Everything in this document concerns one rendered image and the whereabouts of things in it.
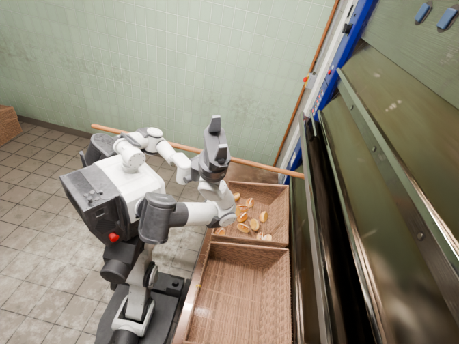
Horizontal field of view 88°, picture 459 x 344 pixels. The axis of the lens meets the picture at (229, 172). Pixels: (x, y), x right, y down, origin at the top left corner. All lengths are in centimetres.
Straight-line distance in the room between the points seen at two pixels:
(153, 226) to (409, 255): 72
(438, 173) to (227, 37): 208
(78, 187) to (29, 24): 269
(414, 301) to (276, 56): 213
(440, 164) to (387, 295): 34
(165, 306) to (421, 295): 160
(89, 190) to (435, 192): 96
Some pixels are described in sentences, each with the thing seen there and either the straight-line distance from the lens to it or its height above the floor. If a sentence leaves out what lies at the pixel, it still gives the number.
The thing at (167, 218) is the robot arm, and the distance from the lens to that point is 83.
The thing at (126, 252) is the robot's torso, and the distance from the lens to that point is 116.
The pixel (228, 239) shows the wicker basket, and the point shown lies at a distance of 159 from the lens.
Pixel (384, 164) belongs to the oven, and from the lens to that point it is 90.
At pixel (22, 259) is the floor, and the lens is 263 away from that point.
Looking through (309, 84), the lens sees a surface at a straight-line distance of 217.
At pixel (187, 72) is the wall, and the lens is 265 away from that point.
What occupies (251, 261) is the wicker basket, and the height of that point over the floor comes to 64.
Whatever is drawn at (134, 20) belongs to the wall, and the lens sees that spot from 276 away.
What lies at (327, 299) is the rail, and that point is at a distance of 75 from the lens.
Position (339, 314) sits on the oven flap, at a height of 141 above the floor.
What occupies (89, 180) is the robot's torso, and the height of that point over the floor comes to 140.
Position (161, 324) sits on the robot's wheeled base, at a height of 17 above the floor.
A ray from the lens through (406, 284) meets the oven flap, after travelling 75.
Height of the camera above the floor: 204
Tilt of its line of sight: 40 degrees down
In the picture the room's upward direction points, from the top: 13 degrees clockwise
